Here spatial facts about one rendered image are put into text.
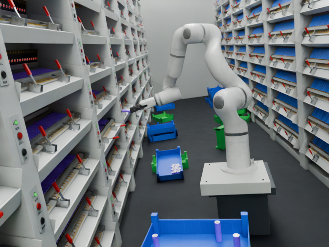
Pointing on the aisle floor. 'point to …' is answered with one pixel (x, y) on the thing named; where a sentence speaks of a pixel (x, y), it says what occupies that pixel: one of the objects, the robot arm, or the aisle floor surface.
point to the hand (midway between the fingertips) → (133, 109)
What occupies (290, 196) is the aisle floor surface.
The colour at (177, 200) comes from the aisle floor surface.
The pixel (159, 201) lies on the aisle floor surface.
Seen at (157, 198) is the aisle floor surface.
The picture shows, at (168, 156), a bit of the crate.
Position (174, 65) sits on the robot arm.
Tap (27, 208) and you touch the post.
